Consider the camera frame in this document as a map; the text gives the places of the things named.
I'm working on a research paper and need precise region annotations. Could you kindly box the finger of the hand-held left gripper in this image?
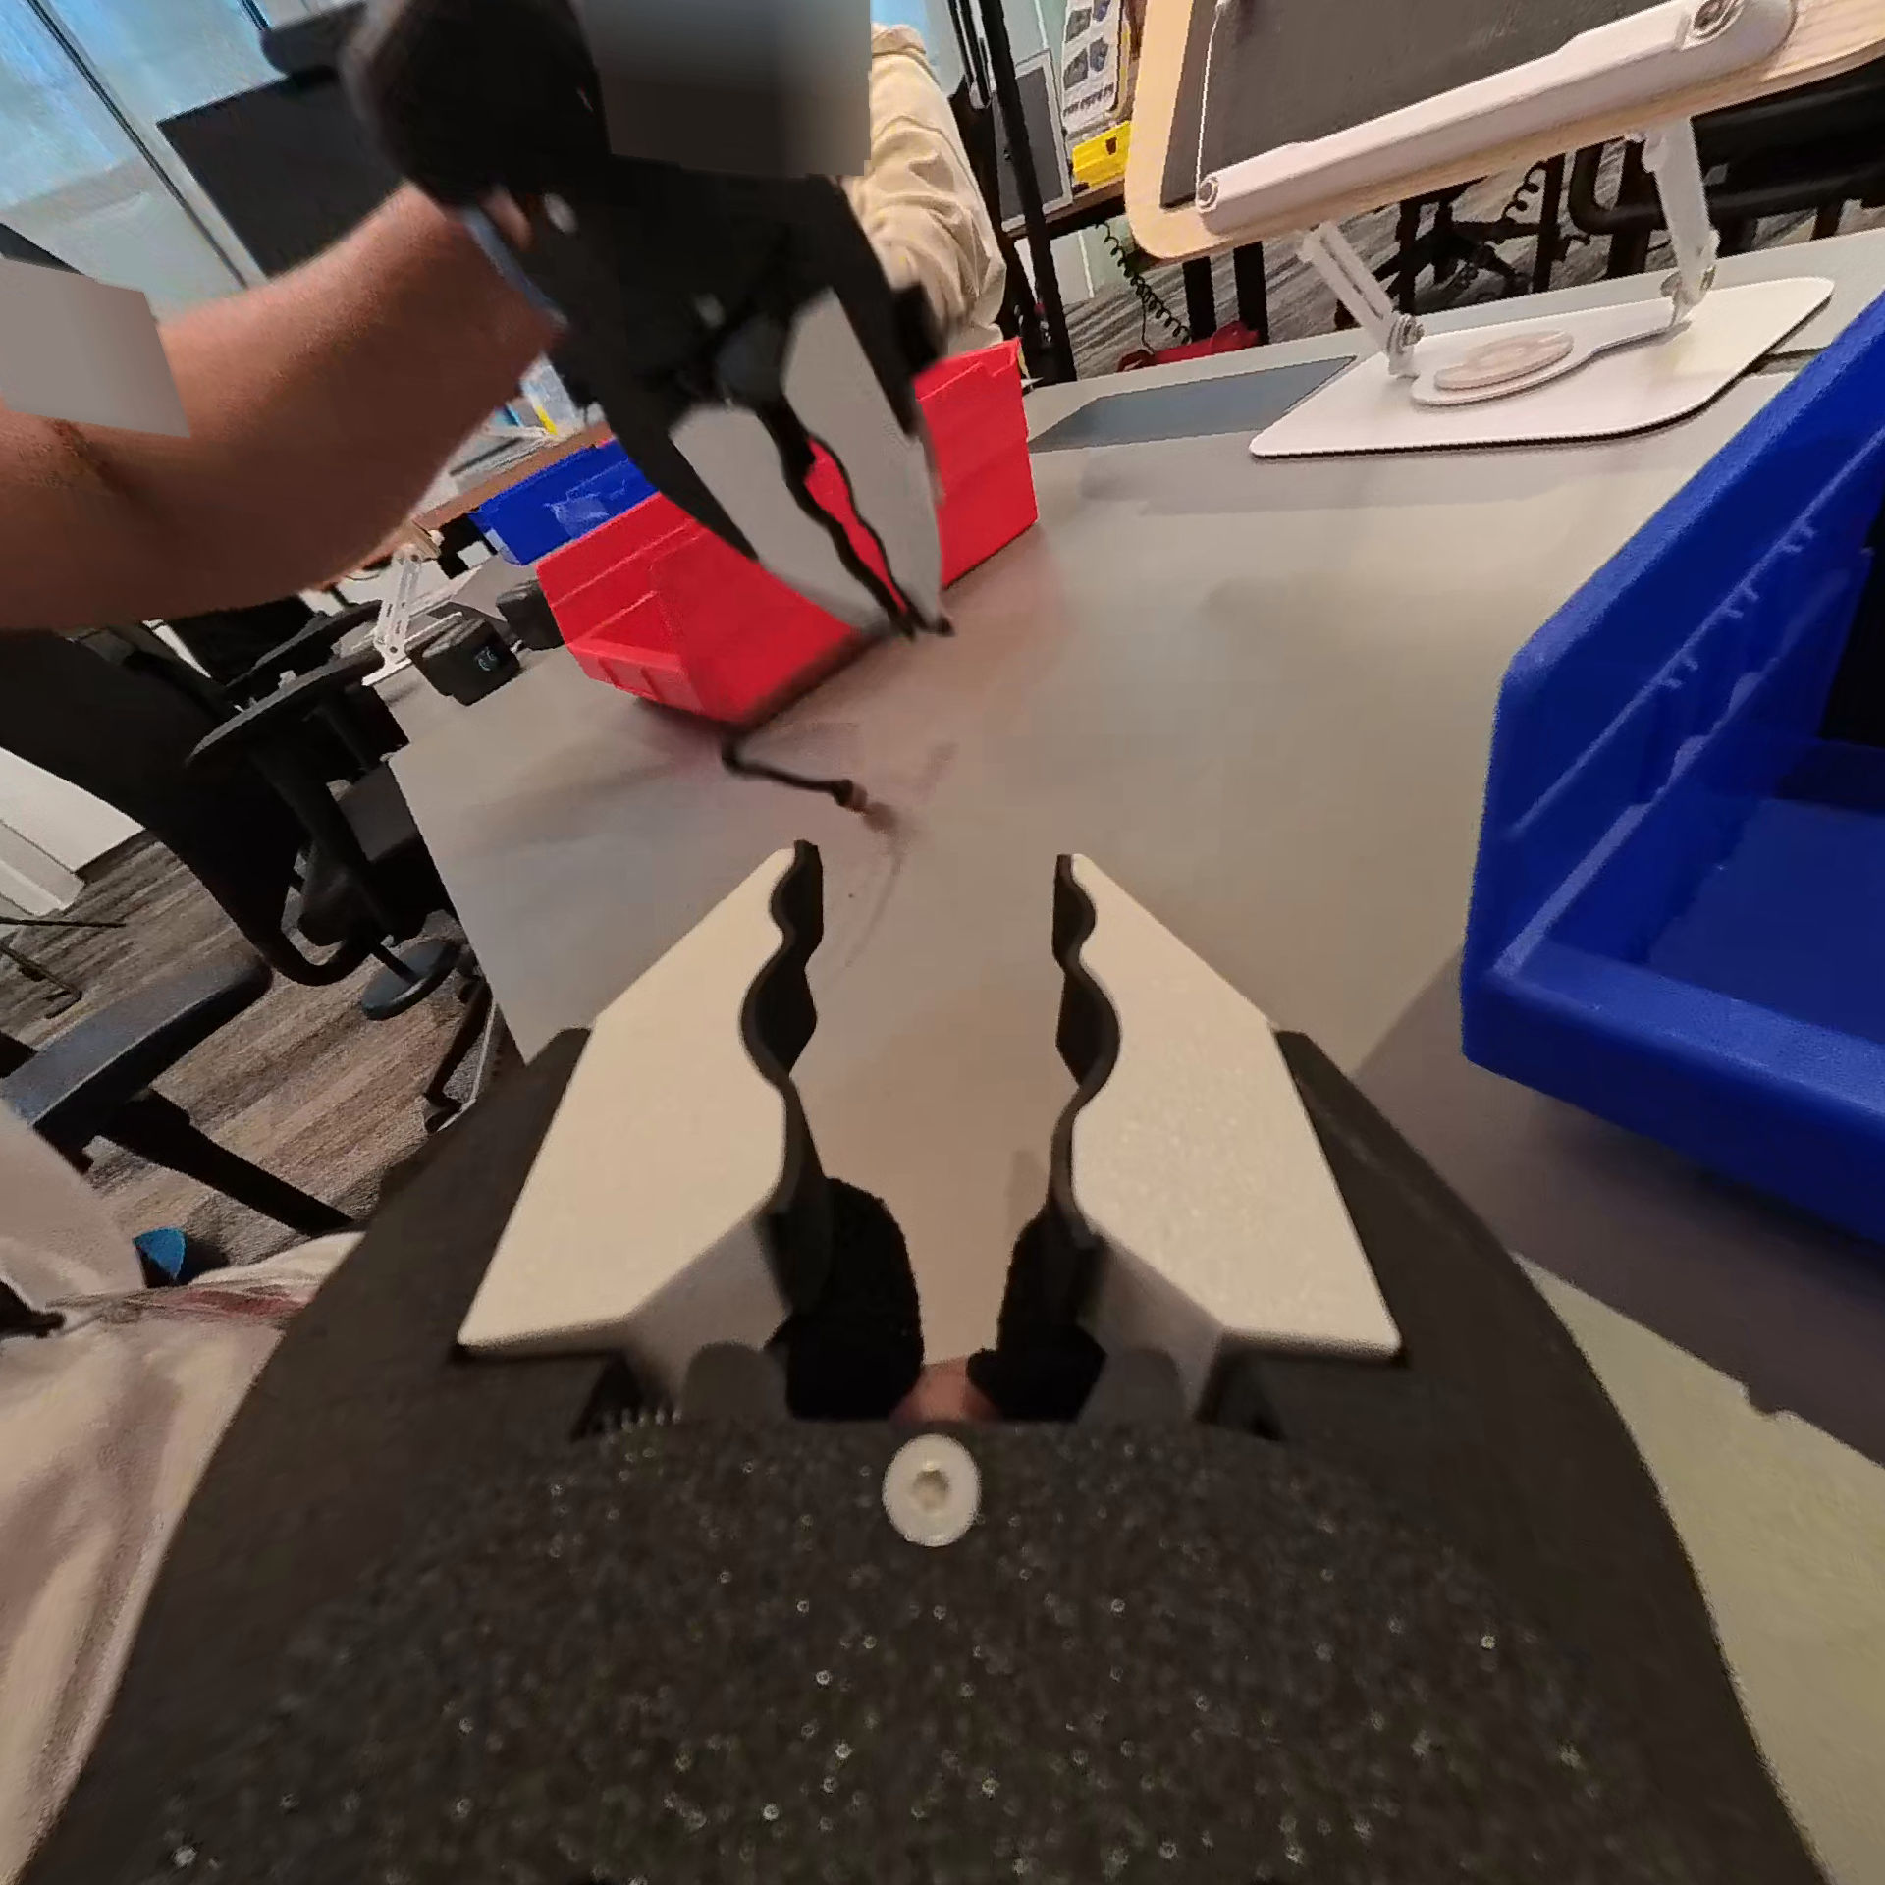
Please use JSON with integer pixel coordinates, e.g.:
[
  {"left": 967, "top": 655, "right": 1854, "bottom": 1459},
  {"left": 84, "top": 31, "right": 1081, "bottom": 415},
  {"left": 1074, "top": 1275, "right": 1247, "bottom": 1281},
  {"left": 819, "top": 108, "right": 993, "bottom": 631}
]
[
  {"left": 780, "top": 284, "right": 958, "bottom": 640},
  {"left": 663, "top": 401, "right": 909, "bottom": 640}
]

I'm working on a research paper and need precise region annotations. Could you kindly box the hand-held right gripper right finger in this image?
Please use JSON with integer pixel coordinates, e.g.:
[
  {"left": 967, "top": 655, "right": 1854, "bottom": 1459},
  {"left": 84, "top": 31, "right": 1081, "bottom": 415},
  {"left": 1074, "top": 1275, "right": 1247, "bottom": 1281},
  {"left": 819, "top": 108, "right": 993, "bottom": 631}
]
[{"left": 974, "top": 850, "right": 1399, "bottom": 1422}]

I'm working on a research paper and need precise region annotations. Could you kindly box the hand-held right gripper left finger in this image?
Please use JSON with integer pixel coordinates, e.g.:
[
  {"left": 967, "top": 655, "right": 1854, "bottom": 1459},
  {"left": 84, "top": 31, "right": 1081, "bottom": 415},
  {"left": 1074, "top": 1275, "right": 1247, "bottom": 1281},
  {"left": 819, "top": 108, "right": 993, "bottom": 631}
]
[{"left": 458, "top": 844, "right": 923, "bottom": 1420}]

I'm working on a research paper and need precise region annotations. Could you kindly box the red plastic bin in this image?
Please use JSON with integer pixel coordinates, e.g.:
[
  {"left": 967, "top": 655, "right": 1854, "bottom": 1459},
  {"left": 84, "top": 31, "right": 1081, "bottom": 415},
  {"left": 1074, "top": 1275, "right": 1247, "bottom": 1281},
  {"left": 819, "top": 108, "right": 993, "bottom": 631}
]
[{"left": 538, "top": 340, "right": 1038, "bottom": 724}]

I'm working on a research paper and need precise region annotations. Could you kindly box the orange-plug black cable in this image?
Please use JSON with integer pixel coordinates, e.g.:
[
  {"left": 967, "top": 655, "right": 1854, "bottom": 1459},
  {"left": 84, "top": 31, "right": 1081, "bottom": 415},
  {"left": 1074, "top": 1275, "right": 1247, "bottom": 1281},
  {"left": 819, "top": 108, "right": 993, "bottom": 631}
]
[{"left": 716, "top": 609, "right": 958, "bottom": 830}]

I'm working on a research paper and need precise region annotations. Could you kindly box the blue plastic bin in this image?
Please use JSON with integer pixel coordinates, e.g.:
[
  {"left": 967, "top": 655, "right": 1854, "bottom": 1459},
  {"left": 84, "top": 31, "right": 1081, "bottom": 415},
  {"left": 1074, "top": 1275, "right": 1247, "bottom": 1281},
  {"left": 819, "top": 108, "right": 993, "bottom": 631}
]
[
  {"left": 471, "top": 438, "right": 663, "bottom": 569},
  {"left": 1461, "top": 285, "right": 1885, "bottom": 1249}
]

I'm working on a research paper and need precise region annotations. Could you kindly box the person's left forearm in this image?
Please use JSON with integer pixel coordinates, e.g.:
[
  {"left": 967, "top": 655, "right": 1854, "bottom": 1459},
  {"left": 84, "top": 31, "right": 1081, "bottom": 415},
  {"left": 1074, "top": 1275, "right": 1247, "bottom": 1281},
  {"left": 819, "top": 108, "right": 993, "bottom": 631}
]
[{"left": 0, "top": 185, "right": 567, "bottom": 632}]

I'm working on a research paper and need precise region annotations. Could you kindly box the dark grey desk mat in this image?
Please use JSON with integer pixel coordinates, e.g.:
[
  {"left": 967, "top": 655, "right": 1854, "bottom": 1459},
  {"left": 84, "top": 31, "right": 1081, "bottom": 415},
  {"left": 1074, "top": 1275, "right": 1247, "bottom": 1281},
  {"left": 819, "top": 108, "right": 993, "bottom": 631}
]
[{"left": 1026, "top": 355, "right": 1360, "bottom": 453}]

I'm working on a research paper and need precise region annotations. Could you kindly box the black office chair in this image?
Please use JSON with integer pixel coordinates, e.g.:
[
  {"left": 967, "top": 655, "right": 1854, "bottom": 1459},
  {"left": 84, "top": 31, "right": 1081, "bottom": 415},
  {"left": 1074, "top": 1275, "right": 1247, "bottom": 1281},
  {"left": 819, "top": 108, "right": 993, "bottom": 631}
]
[
  {"left": 0, "top": 943, "right": 361, "bottom": 1242},
  {"left": 184, "top": 606, "right": 500, "bottom": 1025}
]

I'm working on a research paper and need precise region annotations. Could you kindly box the person's white clothing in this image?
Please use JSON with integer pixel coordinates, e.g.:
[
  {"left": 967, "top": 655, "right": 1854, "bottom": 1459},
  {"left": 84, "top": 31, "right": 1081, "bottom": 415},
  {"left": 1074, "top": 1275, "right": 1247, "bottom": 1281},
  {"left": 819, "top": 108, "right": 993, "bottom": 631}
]
[{"left": 0, "top": 1094, "right": 361, "bottom": 1885}]

